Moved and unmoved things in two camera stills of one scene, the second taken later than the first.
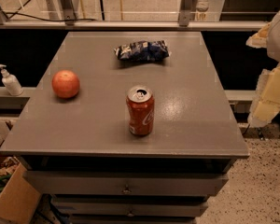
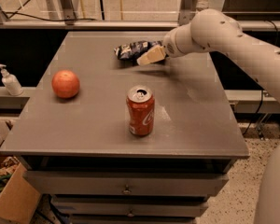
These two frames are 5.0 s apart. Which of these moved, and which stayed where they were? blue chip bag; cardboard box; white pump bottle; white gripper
Moved: white gripper
Stayed: white pump bottle; blue chip bag; cardboard box
